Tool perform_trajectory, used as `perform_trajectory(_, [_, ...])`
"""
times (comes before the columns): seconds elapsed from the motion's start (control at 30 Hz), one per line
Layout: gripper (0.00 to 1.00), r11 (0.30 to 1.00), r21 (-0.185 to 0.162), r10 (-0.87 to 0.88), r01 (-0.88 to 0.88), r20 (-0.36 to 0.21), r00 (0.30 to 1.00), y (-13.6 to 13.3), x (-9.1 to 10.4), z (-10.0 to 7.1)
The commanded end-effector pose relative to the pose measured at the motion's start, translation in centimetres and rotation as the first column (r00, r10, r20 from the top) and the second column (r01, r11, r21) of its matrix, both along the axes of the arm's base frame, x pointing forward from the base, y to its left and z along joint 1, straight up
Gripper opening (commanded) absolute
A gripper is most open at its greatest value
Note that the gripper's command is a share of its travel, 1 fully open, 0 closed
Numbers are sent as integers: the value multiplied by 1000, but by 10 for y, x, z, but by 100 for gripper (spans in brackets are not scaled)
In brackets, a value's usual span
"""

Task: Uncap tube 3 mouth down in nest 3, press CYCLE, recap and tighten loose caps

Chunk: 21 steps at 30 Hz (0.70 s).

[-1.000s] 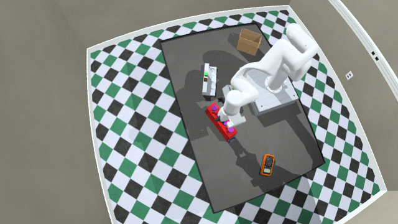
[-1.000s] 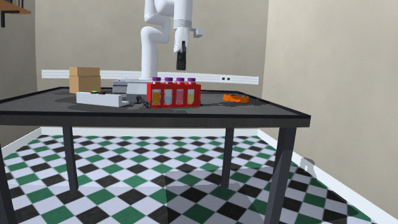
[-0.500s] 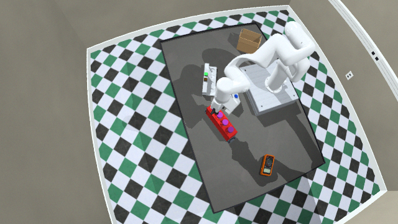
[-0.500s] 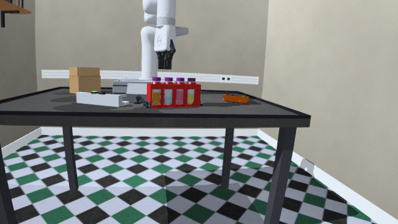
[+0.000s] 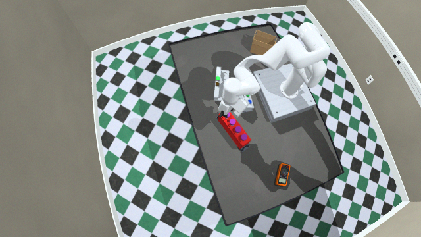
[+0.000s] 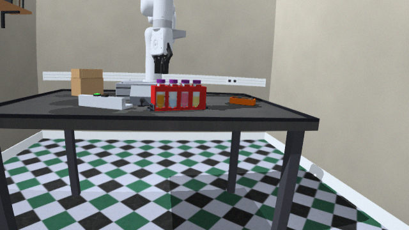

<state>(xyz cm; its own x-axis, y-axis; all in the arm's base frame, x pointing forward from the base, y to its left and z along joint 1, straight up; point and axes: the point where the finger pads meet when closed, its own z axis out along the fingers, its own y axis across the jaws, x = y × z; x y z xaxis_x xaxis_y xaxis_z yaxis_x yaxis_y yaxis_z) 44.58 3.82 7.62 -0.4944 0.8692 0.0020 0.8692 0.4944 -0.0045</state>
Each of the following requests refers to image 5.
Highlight orange digital multimeter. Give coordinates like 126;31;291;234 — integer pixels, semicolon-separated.
276;163;290;186

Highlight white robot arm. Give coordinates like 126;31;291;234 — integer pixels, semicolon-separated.
222;22;330;117

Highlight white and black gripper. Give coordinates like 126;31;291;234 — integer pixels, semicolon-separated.
218;100;234;118

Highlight brown cardboard box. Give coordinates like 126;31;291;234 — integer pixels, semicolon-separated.
250;30;277;55

